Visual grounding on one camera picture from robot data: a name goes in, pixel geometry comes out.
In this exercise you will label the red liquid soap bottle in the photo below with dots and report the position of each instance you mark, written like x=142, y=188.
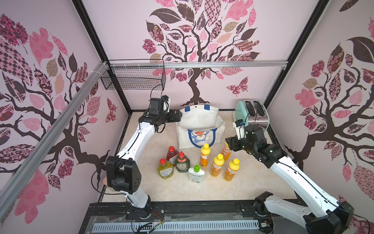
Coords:
x=172, y=154

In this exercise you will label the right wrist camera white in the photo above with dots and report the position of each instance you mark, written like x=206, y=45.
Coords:
x=239, y=128

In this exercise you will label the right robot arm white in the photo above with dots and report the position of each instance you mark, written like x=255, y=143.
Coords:
x=322, y=213

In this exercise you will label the white bottle green cap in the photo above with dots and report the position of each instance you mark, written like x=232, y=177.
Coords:
x=196, y=174

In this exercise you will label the aluminium rail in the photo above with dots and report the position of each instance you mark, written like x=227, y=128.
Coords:
x=18, y=181
x=216, y=64

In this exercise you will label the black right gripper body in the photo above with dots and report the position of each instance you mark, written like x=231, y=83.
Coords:
x=231, y=143

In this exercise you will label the dark green soap bottle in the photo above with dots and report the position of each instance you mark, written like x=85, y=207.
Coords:
x=182, y=163

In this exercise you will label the aluminium rail left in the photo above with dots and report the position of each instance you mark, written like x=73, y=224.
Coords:
x=18, y=181

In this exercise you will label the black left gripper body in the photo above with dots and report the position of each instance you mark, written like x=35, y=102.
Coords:
x=167, y=117

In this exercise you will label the yellow-green soap bottle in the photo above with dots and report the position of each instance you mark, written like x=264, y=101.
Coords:
x=165, y=169

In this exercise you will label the mint chrome toaster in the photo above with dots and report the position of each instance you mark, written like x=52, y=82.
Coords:
x=251, y=112

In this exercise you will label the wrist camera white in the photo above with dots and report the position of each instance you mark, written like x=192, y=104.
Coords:
x=166, y=103
x=239, y=128

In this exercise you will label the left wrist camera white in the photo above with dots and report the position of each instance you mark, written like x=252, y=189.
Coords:
x=166, y=103

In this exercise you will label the aluminium rail back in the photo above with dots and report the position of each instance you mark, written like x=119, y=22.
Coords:
x=216, y=64

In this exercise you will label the black base frame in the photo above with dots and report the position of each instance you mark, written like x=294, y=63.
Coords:
x=184, y=217

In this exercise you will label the orange dish soap bottle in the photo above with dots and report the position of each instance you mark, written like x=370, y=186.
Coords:
x=217, y=165
x=205, y=153
x=232, y=169
x=226, y=152

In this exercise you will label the black wire mesh basket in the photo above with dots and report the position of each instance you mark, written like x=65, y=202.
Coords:
x=135, y=74

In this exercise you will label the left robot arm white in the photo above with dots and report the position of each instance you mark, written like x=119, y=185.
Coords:
x=122, y=172

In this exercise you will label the white canvas shopping bag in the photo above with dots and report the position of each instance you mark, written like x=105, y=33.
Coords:
x=199, y=125

